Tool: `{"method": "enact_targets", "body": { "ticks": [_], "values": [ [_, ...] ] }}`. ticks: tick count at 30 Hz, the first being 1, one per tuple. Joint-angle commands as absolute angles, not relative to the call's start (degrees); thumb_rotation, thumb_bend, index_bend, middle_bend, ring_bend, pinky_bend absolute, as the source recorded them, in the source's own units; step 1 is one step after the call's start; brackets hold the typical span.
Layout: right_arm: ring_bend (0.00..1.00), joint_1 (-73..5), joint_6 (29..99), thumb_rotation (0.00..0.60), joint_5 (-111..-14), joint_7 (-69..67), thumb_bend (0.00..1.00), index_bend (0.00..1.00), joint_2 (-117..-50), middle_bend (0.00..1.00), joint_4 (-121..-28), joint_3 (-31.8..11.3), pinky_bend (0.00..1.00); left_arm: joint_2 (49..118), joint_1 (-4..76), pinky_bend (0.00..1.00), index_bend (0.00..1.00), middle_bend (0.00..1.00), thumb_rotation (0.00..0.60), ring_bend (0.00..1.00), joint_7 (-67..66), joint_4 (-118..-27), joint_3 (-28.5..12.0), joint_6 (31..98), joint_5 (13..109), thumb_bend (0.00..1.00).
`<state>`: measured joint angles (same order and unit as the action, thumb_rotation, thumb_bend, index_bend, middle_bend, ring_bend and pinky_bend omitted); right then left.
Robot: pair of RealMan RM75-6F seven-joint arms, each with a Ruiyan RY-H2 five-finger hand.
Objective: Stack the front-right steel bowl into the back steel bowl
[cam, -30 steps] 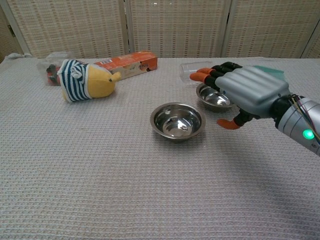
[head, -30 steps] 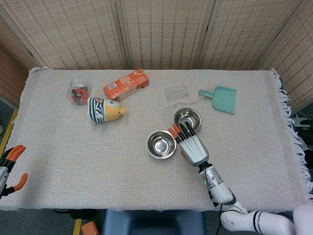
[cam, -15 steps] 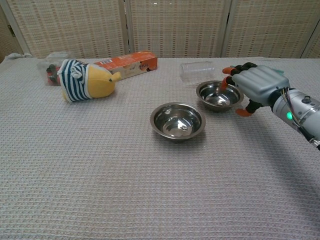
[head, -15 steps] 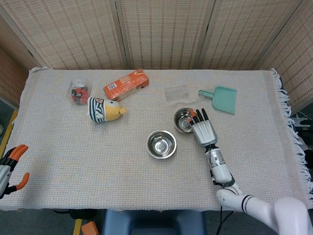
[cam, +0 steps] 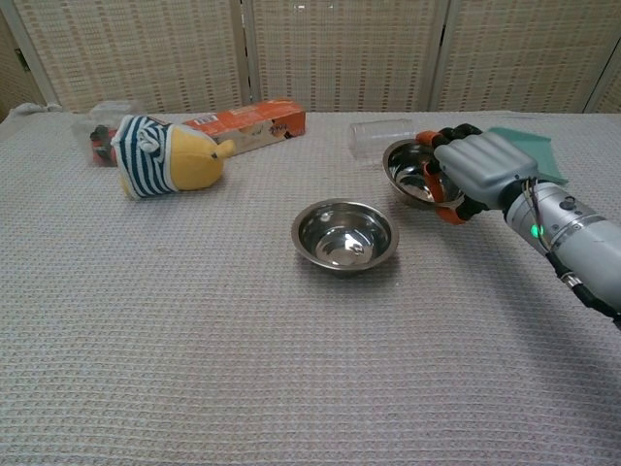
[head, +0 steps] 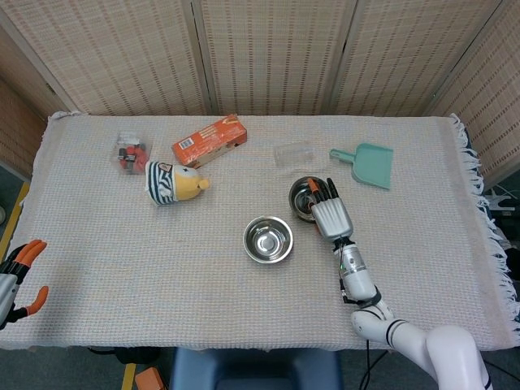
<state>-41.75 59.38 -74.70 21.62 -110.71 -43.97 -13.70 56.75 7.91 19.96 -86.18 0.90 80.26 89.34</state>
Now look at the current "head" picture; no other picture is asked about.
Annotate woven folding screen panel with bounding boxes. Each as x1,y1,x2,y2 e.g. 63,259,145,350
0,24,54,180
0,0,215,118
190,0,359,118
327,0,511,118
424,0,520,190

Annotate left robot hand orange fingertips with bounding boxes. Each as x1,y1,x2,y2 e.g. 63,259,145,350
0,239,50,331

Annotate black cable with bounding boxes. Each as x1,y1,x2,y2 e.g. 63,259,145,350
360,339,389,390

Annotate clear plastic container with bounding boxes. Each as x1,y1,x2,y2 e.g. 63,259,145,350
272,141,326,174

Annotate orange block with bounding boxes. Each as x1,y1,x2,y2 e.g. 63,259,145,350
134,367,164,390

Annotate yellow plush toy striped hat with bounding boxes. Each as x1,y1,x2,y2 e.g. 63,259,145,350
145,160,211,209

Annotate orange cardboard box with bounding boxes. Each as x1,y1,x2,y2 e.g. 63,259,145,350
171,114,249,170

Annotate teal plastic dustpan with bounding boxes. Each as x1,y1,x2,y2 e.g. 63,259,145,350
328,142,394,191

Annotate beige woven tablecloth with fringe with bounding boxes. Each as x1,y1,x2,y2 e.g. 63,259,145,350
0,112,520,353

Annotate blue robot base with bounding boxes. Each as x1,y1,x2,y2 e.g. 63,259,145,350
168,347,343,390

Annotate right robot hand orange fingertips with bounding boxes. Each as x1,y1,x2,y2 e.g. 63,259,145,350
306,176,355,242

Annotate clear bag of small parts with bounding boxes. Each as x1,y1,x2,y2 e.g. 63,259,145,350
113,132,150,176

